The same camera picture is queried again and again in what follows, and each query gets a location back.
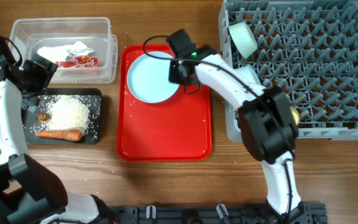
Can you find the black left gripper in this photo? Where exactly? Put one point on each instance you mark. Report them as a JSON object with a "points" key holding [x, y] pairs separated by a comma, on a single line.
{"points": [[44, 74]]}

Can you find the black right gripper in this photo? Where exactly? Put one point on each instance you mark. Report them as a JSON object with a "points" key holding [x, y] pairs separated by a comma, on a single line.
{"points": [[173, 78]]}

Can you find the white tissue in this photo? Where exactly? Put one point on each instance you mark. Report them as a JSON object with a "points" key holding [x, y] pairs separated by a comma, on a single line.
{"points": [[63, 53]]}

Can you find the light blue plate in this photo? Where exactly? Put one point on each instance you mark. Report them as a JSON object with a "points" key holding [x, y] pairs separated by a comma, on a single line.
{"points": [[147, 79]]}

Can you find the brown mushroom piece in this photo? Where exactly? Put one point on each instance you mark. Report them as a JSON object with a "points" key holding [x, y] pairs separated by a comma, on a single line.
{"points": [[43, 117]]}

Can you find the red snack wrapper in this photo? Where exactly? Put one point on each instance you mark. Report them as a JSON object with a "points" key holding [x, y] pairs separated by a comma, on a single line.
{"points": [[79, 61]]}

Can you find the green bowl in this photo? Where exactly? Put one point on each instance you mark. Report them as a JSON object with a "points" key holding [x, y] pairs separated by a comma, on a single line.
{"points": [[243, 39]]}

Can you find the orange carrot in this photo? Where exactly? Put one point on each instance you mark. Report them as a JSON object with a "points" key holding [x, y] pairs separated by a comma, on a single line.
{"points": [[72, 135]]}

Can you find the yellow plastic cup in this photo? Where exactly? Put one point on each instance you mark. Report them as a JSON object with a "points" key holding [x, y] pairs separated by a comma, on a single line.
{"points": [[296, 115]]}

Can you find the light blue bowl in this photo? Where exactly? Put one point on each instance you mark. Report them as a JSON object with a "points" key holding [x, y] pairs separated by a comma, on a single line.
{"points": [[249, 78]]}

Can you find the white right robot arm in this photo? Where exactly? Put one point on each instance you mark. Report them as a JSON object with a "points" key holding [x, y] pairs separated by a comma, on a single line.
{"points": [[267, 124]]}

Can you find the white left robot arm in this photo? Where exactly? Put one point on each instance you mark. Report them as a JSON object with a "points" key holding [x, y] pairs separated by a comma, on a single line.
{"points": [[29, 192]]}

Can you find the black waste tray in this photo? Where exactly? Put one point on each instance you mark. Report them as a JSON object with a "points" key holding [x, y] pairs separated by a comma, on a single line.
{"points": [[60, 91]]}

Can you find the grey dishwasher rack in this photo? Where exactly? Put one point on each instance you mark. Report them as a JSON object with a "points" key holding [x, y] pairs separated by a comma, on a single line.
{"points": [[310, 50]]}

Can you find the white rice pile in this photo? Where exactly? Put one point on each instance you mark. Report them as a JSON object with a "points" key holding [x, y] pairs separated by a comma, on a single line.
{"points": [[81, 112]]}

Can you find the clear plastic bin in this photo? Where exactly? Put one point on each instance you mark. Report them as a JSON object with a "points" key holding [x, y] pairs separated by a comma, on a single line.
{"points": [[30, 35]]}

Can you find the red plastic tray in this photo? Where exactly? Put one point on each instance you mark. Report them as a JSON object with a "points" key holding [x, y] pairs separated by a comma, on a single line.
{"points": [[179, 129]]}

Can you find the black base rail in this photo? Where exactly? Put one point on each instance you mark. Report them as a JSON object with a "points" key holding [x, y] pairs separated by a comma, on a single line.
{"points": [[304, 213]]}

